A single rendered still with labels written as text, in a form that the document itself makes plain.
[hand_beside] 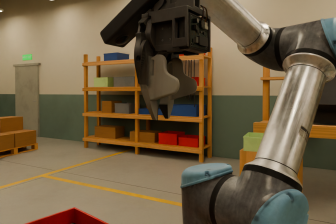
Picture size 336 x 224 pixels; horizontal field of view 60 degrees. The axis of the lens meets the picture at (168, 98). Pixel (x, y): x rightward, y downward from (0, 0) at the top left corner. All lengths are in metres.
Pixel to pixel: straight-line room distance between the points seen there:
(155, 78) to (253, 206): 0.29
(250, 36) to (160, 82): 0.40
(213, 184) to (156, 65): 0.32
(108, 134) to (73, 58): 2.54
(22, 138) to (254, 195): 6.70
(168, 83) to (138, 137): 5.86
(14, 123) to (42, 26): 3.21
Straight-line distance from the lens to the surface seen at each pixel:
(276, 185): 0.58
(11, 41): 10.52
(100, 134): 6.94
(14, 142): 7.01
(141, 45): 0.40
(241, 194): 0.59
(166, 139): 5.89
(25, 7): 10.14
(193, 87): 0.44
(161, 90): 0.40
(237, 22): 0.72
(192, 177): 0.64
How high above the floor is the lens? 1.32
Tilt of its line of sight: 1 degrees down
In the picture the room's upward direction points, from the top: straight up
